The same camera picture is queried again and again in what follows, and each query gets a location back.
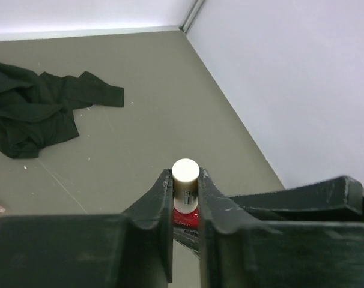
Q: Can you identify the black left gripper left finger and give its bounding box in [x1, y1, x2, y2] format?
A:
[0, 169, 173, 287]

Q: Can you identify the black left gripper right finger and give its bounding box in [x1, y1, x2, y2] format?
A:
[198, 169, 364, 287]

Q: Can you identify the red nail polish bottle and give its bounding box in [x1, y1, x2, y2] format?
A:
[173, 207, 199, 232]

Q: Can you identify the white nail polish cap brush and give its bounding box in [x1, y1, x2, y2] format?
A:
[172, 158, 200, 214]

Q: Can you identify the black cloth garment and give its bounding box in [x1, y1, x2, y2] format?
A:
[0, 63, 124, 159]

